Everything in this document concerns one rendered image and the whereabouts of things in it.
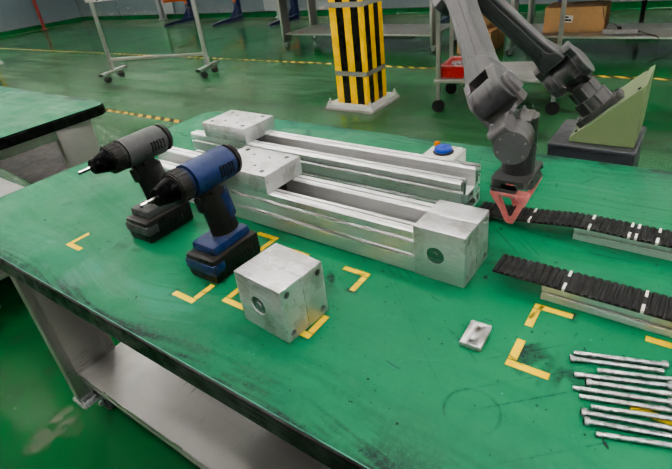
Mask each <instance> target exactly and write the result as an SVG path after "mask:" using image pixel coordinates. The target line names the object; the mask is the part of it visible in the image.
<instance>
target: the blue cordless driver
mask: <svg viewBox="0 0 672 469"><path fill-rule="evenodd" d="M241 169H242V158H241V155H240V153H239V152H238V150H237V149H236V148H235V147H233V146H232V145H230V144H226V143H225V144H222V145H219V146H216V147H214V148H212V149H210V150H208V151H206V152H204V153H202V154H200V155H198V156H196V157H194V158H192V159H190V160H188V161H186V162H184V163H182V164H180V165H178V166H176V168H174V169H172V170H170V171H168V172H166V173H164V174H163V176H162V177H161V178H162V180H161V181H160V182H159V183H158V184H157V185H156V186H155V187H154V188H153V189H152V190H151V191H150V198H151V199H149V200H147V201H145V202H144V203H142V204H140V207H141V208H143V207H145V206H147V205H149V204H151V203H154V204H155V205H157V206H164V205H168V204H172V203H177V204H178V205H179V204H181V205H182V204H184V203H186V202H188V201H189V200H191V199H193V198H194V203H195V205H196V207H197V209H198V211H199V213H203V214H204V217H205V219H206V222H207V224H208V226H209V229H210V230H209V231H208V232H206V233H205V234H203V235H201V236H200V237H198V238H197V239H195V240H194V241H193V242H192V244H193V247H194V248H193V249H192V250H190V251H189V252H187V254H186V256H187V257H186V258H185V260H186V263H187V266H188V267H190V269H191V272H192V273H193V274H194V275H196V276H198V277H201V278H203V279H206V280H208V281H211V282H213V283H216V284H218V283H221V282H222V281H223V280H225V279H226V278H227V277H229V276H230V275H231V274H232V273H234V270H235V269H237V268H238V267H240V266H241V265H243V264H245V263H246V262H248V261H249V260H251V259H252V258H253V257H255V256H256V255H257V254H259V252H260V245H259V241H258V236H257V233H256V232H255V231H253V230H250V229H249V227H248V225H246V224H242V223H239V222H238V221H237V218H236V216H235V214H236V209H235V206H234V204H233V201H232V199H231V196H230V194H229V191H228V189H227V186H226V185H222V184H221V183H223V182H224V181H226V180H228V179H230V178H231V177H233V176H235V175H236V174H237V173H238V172H240V171H241Z"/></svg>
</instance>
